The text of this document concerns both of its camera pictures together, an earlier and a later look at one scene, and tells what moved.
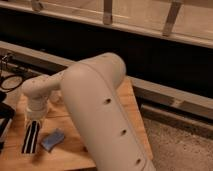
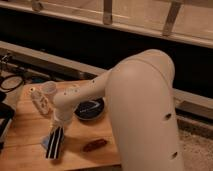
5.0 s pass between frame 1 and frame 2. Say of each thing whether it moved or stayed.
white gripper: moved
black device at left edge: stayed
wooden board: stayed
